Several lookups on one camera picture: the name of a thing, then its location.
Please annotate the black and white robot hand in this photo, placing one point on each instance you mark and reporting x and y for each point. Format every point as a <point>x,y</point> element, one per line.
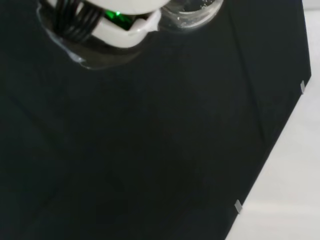
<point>120,37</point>

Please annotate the black bench cloth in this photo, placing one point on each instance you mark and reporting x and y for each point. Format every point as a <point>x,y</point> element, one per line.
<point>150,137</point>

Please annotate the grey tape piece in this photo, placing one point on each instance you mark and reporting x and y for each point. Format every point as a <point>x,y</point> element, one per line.
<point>238,207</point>
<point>302,86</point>

